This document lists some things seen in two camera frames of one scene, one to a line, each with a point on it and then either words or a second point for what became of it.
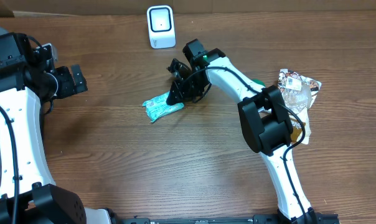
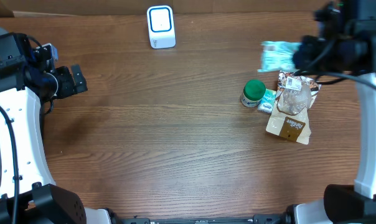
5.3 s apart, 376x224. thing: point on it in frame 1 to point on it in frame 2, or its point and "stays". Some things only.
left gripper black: (70, 86) stays
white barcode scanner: (161, 27) stays
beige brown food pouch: (297, 93) stays
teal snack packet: (157, 107) to (278, 56)
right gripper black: (184, 94) to (302, 63)
